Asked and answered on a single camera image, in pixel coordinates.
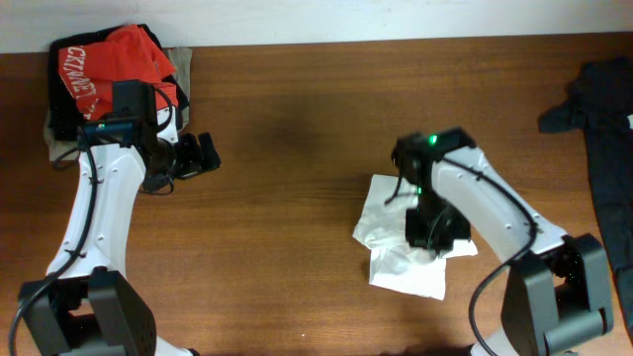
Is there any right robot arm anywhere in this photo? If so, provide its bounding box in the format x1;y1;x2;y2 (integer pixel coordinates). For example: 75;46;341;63
392;128;614;355

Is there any black garment at right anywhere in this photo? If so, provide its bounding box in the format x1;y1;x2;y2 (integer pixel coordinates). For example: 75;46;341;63
538;56;632;334

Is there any white t-shirt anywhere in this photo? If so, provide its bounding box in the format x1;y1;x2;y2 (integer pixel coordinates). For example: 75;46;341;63
352;174;478;300

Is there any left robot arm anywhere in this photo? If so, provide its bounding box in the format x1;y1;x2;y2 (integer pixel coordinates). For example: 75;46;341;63
8;120;221;355

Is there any black folded shirt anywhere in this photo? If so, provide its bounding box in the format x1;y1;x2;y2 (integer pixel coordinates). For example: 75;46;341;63
47;24;181;140

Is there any khaki folded garment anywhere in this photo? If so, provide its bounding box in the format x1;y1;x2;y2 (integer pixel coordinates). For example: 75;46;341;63
43;47;193;162

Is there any red folded shirt white lettering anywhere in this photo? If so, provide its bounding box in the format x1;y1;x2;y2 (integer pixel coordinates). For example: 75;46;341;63
57;25;179;121

